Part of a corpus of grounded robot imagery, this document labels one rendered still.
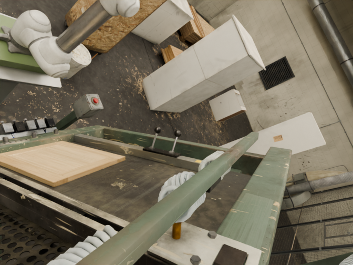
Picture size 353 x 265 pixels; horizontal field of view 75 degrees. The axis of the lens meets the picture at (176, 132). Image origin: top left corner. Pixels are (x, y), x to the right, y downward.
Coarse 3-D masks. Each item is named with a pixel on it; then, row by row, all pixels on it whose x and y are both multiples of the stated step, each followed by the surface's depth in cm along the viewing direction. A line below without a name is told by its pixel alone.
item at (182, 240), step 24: (0, 168) 77; (0, 192) 68; (24, 192) 62; (48, 192) 63; (168, 192) 38; (24, 216) 62; (48, 216) 56; (72, 216) 52; (96, 216) 53; (72, 240) 53; (168, 240) 41; (192, 240) 41; (216, 240) 41; (144, 264) 43; (168, 264) 40; (192, 264) 35
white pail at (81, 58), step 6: (78, 48) 250; (84, 48) 257; (72, 54) 240; (78, 54) 247; (84, 54) 253; (96, 54) 254; (72, 60) 238; (78, 60) 243; (84, 60) 250; (90, 60) 256; (72, 66) 245; (78, 66) 245; (84, 66) 250; (72, 72) 255; (66, 78) 264
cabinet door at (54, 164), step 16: (48, 144) 127; (64, 144) 128; (0, 160) 99; (16, 160) 100; (32, 160) 102; (48, 160) 103; (64, 160) 104; (80, 160) 105; (96, 160) 106; (112, 160) 106; (32, 176) 87; (48, 176) 86; (64, 176) 86; (80, 176) 91
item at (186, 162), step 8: (80, 136) 139; (88, 136) 140; (88, 144) 136; (96, 144) 133; (104, 144) 130; (112, 144) 127; (120, 144) 126; (128, 144) 127; (128, 152) 122; (136, 152) 119; (144, 152) 116; (152, 152) 114; (160, 160) 112; (168, 160) 110; (176, 160) 108; (184, 160) 105; (192, 160) 105; (192, 168) 104
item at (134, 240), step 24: (240, 144) 49; (216, 168) 34; (192, 192) 26; (144, 216) 21; (168, 216) 22; (96, 240) 25; (120, 240) 18; (144, 240) 19; (48, 264) 22; (72, 264) 21; (96, 264) 15; (120, 264) 16
